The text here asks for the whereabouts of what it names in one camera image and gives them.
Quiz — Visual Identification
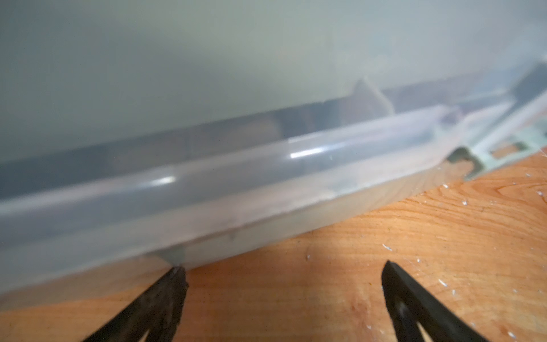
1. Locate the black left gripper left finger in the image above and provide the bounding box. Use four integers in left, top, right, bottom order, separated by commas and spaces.
85, 266, 189, 341

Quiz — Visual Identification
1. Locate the grey translucent plastic storage box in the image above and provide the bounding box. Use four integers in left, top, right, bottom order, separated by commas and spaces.
1, 1, 546, 294

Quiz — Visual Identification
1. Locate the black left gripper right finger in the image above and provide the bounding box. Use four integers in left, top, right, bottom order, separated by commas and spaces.
381, 261, 486, 341

